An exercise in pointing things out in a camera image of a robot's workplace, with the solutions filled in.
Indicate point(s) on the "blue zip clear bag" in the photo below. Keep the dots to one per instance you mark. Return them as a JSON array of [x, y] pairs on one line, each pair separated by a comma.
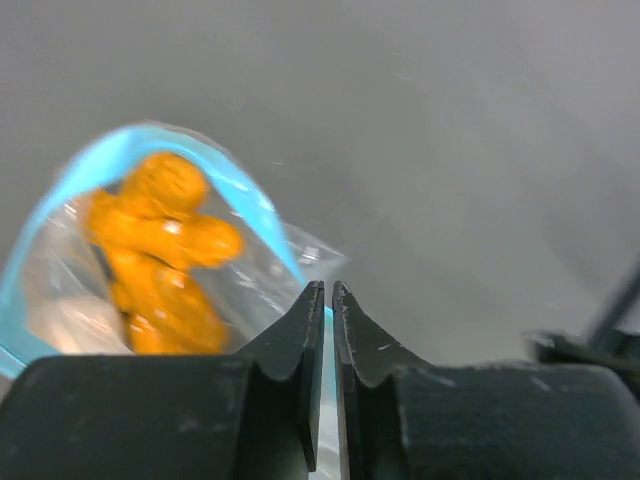
[[81, 403]]

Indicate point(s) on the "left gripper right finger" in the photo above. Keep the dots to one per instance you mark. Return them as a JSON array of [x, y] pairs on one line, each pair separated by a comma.
[[366, 356]]

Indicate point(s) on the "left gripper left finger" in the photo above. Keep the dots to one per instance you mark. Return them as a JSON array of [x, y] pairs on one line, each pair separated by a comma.
[[279, 427]]

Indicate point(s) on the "orange fake fruit pieces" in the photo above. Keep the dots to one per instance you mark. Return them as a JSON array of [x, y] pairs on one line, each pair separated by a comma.
[[152, 235]]

